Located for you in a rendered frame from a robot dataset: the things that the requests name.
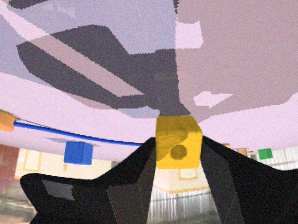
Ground blue cube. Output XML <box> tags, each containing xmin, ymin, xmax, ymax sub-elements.
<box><xmin>63</xmin><ymin>141</ymin><xmax>93</xmax><ymax>165</ymax></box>

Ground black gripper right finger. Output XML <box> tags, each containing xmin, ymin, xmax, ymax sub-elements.
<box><xmin>200</xmin><ymin>136</ymin><xmax>298</xmax><ymax>224</ymax></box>

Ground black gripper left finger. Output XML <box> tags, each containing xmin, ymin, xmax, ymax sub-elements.
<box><xmin>20</xmin><ymin>137</ymin><xmax>156</xmax><ymax>224</ymax></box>

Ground orange round button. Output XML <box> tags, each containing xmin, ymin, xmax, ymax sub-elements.
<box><xmin>0</xmin><ymin>111</ymin><xmax>17</xmax><ymax>132</ymax></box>

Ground green block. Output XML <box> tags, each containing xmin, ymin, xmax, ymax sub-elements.
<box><xmin>258</xmin><ymin>148</ymin><xmax>273</xmax><ymax>160</ymax></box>

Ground wooden block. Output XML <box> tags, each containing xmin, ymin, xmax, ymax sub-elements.
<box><xmin>154</xmin><ymin>116</ymin><xmax>204</xmax><ymax>169</ymax></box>

